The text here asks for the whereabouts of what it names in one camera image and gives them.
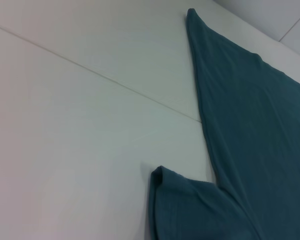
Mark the teal t-shirt with FREE print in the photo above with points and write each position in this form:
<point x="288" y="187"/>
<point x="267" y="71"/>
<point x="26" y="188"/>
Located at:
<point x="252" y="137"/>

